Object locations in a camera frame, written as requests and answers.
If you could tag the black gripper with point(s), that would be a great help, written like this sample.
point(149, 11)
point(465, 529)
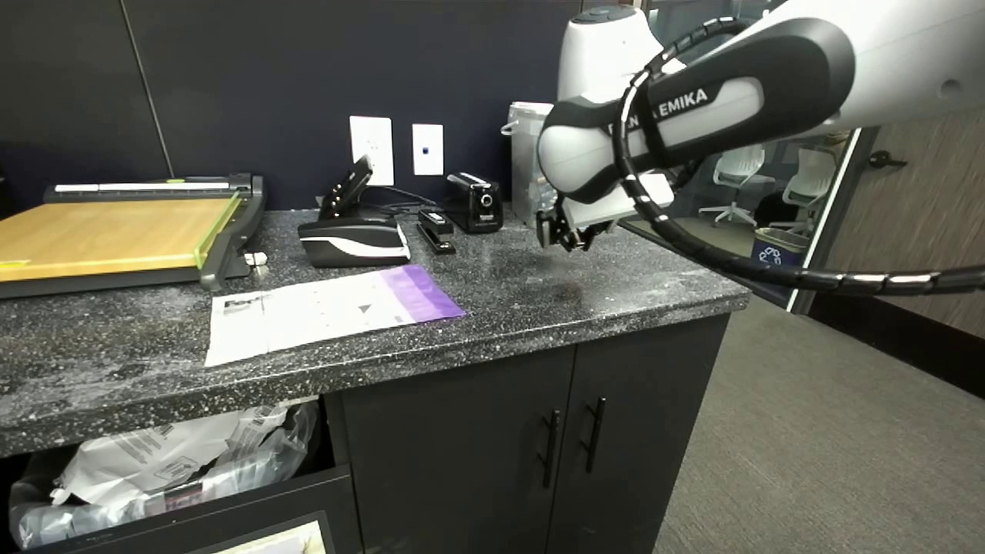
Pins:
point(574, 229)

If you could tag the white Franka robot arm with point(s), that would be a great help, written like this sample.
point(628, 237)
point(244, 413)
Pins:
point(800, 63)

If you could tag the black electric pencil sharpener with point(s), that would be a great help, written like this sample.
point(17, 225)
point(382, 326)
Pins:
point(476, 202)

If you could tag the black stapler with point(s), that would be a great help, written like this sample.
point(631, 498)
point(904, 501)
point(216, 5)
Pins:
point(356, 231)
point(436, 231)

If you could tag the white office chair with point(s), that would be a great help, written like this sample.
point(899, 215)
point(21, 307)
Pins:
point(738, 180)
point(812, 178)

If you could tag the dark cabinet door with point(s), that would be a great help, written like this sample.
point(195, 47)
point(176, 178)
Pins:
point(451, 463)
point(641, 431)

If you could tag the white paper with purple end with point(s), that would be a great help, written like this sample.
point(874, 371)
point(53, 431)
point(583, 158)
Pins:
point(319, 309)

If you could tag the small silver black object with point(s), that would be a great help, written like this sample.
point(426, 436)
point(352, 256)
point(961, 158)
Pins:
point(256, 256)

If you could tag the wooden paper cutter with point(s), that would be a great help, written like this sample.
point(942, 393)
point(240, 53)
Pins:
point(112, 231)

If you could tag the clear plastic trash bag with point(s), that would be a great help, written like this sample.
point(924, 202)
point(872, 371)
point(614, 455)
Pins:
point(165, 463)

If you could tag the dark pull-out trash drawer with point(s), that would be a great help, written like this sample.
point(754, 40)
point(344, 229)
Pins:
point(203, 520)

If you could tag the small white wall plate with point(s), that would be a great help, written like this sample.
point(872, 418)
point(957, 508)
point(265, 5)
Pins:
point(430, 149)

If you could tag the large white wall plate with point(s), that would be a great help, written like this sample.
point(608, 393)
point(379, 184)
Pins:
point(371, 149)

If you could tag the silver door frame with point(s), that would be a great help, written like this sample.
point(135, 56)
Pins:
point(833, 212)

